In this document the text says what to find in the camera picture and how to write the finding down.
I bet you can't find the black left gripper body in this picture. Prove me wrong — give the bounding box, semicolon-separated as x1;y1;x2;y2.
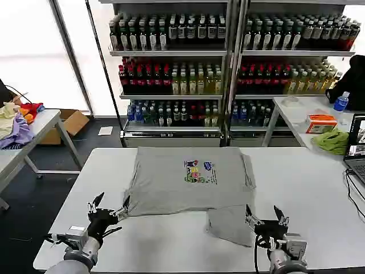
86;207;120;244

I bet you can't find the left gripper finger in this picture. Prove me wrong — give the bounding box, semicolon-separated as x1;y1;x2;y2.
87;192;106;214
109;196;131;219

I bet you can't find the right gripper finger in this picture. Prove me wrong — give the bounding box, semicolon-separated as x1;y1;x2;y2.
273;205;290;227
244;203;265;229

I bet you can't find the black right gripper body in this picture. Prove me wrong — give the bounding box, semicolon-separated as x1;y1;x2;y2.
254;219;288;242

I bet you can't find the grey printed t-shirt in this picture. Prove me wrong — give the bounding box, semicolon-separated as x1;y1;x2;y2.
121;146;258;248

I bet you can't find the cardboard box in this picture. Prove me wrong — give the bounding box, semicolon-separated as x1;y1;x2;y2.
38;109;91;146

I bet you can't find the green cloth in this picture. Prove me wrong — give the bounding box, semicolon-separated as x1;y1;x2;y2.
311;128;350;156

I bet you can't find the white side table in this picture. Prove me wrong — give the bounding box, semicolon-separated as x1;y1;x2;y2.
0;108;84;212

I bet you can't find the black laptop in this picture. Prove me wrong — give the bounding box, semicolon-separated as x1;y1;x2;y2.
343;113;365;185

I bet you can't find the orange tissue box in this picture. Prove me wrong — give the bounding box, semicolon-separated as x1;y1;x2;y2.
305;114;339;134

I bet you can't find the purple cloth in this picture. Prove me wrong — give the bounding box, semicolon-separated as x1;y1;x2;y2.
0;110;37;150

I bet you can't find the white desk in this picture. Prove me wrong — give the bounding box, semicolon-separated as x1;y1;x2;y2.
261;95;365;156

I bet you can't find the red orange cloth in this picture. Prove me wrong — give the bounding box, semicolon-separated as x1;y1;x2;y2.
17;102;46;125

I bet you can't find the cream cloth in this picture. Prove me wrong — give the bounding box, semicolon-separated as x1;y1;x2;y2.
0;102;21;140

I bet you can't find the blue label water bottle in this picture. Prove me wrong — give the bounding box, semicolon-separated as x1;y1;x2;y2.
333;91;351;111

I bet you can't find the shelf rack with bottles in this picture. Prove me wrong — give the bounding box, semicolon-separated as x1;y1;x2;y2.
228;0;362;147
98;0;232;148

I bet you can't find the black bag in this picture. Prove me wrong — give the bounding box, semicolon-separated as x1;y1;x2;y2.
325;54;365;112

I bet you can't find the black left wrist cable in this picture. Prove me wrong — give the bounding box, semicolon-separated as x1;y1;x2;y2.
101;224;124;238

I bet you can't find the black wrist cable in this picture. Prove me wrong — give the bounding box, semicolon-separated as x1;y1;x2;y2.
253;233;272;273
101;224;124;238

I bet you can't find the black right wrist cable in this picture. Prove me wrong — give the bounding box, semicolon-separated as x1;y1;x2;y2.
253;233;272;273

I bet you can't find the black laptop cable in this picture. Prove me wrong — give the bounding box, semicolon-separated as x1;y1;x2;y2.
344;168;365;222

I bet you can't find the dark item with cable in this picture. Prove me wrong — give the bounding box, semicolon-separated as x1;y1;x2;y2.
0;78;30;106

